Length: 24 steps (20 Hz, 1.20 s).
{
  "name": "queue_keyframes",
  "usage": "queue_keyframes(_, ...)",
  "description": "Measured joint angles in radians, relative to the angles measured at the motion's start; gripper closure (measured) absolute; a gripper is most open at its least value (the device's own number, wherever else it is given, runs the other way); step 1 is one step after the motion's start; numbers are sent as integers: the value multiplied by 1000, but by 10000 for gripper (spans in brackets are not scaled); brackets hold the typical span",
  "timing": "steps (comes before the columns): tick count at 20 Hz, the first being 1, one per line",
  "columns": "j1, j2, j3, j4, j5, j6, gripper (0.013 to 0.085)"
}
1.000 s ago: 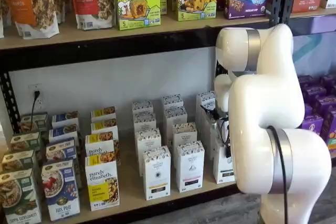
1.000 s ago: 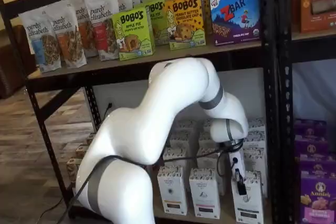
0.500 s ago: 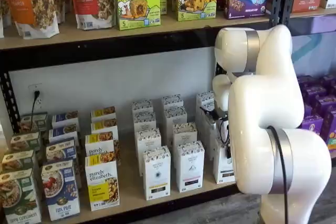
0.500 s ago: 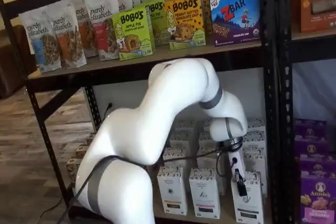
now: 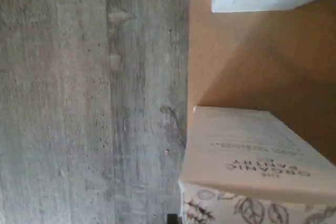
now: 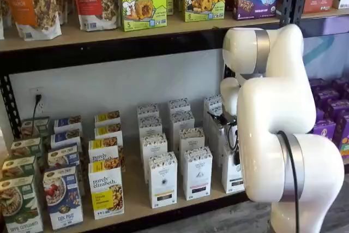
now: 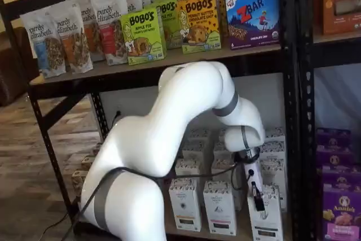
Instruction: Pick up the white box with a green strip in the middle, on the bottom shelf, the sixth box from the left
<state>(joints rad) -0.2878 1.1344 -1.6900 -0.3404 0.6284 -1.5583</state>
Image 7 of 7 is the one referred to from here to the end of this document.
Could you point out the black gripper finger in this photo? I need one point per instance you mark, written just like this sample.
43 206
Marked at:
258 198

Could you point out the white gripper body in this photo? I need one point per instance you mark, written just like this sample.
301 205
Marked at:
256 177

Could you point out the white tea box green strip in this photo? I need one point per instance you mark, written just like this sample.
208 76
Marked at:
269 224

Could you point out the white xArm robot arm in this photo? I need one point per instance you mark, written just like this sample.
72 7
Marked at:
146 145

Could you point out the white patterned-top tea box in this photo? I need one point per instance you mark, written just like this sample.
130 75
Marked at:
222 133
275 173
220 164
275 150
275 135
196 150
218 150
187 167
200 136

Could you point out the white tea box pink strip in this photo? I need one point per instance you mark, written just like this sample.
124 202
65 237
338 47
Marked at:
220 210

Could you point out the white tea box orange strip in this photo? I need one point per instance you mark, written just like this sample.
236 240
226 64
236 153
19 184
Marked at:
184 207

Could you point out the purple Annie's box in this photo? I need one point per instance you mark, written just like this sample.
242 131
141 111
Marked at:
342 218
332 139
341 180
334 159

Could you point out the black metal shelf unit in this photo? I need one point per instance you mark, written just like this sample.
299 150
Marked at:
290 83
308 83

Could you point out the blue ZBar box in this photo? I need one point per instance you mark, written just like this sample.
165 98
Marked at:
253 18

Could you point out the white box brown top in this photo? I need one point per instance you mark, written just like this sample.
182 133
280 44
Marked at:
78 181
87 162

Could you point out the orange snack box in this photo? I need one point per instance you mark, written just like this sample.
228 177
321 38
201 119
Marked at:
341 4

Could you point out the granola bag red label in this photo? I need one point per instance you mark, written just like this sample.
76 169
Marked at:
108 26

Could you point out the granola bag brown label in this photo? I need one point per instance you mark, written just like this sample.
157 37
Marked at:
91 35

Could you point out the granola bag orange label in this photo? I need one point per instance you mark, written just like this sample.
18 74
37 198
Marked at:
74 49

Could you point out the granola bag blue label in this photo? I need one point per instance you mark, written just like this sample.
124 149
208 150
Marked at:
42 54

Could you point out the brown sofa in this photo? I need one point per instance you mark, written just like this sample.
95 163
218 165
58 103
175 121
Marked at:
17 66

